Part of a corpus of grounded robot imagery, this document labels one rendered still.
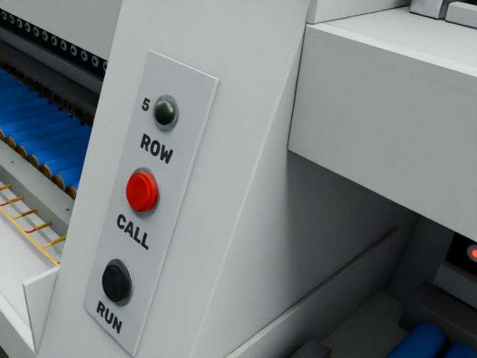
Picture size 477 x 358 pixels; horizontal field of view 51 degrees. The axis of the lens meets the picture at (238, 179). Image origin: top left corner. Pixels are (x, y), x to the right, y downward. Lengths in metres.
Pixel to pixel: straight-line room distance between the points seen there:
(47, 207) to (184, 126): 0.19
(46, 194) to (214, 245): 0.21
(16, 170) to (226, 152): 0.25
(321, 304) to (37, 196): 0.21
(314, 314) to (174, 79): 0.14
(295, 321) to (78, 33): 0.18
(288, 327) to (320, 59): 0.14
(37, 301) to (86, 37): 0.13
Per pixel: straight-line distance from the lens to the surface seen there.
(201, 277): 0.19
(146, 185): 0.20
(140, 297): 0.22
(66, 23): 0.29
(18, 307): 0.33
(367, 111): 0.16
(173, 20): 0.21
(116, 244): 0.23
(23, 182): 0.40
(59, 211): 0.36
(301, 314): 0.26
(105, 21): 0.25
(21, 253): 0.37
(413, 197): 0.16
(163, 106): 0.20
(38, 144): 0.46
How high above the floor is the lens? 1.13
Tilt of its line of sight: 16 degrees down
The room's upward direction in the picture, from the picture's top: 18 degrees clockwise
